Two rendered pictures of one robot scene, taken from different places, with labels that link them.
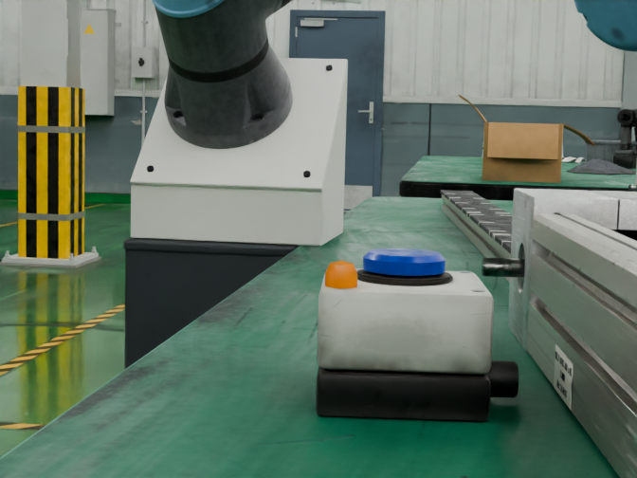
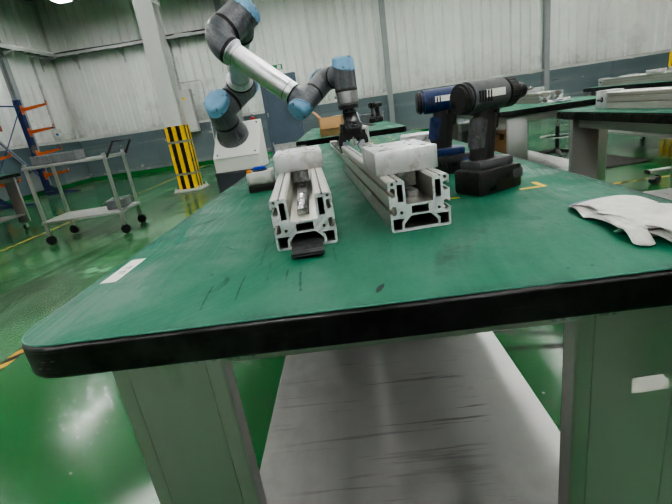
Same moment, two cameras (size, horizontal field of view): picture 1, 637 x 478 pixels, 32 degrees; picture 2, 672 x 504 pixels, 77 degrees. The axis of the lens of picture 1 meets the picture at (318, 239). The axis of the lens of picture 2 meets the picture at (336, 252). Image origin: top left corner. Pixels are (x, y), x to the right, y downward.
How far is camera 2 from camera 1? 0.83 m
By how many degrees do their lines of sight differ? 13
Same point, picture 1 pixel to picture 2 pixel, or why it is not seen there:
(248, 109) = (237, 136)
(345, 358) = (252, 183)
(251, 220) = (244, 164)
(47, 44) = (170, 110)
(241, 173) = (239, 152)
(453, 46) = not seen: hidden behind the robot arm
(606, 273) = not seen: hidden behind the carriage
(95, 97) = (192, 124)
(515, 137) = (328, 122)
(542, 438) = not seen: hidden behind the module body
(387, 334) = (257, 179)
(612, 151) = (369, 117)
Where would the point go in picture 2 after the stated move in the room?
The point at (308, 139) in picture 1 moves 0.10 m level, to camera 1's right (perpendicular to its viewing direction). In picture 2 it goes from (254, 141) to (275, 138)
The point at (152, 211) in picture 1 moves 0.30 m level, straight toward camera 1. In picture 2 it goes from (220, 166) to (220, 172)
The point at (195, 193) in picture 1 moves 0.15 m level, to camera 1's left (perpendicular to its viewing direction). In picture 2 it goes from (229, 160) to (197, 165)
